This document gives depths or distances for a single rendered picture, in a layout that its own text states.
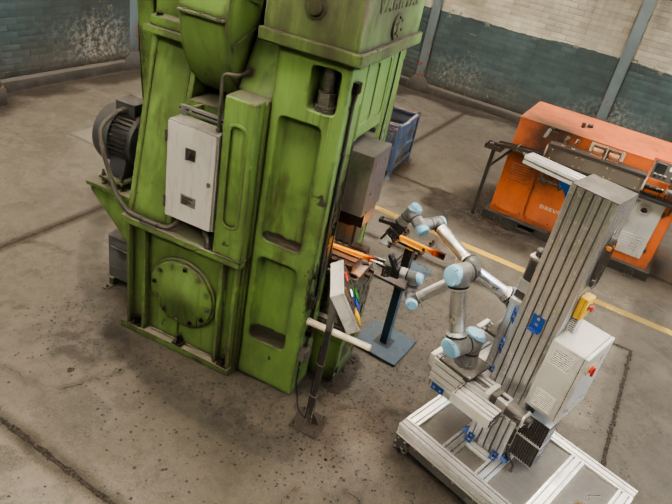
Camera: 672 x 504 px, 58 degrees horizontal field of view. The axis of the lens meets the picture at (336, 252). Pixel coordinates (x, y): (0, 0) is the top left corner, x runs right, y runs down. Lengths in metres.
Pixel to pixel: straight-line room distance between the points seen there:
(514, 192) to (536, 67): 4.21
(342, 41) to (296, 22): 0.26
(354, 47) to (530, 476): 2.72
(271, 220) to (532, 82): 8.01
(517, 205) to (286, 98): 4.43
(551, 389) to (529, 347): 0.25
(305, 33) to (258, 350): 2.13
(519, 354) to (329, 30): 2.04
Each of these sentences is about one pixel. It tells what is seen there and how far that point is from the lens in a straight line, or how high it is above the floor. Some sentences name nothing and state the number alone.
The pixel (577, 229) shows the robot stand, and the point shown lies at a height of 1.82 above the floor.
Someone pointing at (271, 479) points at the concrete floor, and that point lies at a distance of 3.88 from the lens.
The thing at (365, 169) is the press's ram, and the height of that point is 1.68.
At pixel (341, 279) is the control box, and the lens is 3.40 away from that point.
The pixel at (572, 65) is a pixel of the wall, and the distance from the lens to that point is 11.03.
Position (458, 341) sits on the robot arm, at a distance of 3.45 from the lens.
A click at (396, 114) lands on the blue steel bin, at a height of 0.59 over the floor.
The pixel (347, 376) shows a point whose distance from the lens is 4.58.
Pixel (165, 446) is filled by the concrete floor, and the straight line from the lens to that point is 4.01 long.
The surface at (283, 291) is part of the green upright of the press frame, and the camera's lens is 3.95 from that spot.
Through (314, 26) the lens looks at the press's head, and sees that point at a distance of 3.22.
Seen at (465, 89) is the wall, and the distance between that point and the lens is 11.54.
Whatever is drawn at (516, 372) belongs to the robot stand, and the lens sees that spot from 3.71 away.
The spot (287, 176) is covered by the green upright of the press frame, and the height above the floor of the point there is 1.56.
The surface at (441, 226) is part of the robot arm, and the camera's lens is 3.58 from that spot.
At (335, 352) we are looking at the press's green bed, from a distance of 4.33.
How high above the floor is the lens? 3.07
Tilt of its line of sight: 31 degrees down
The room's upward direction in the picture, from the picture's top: 12 degrees clockwise
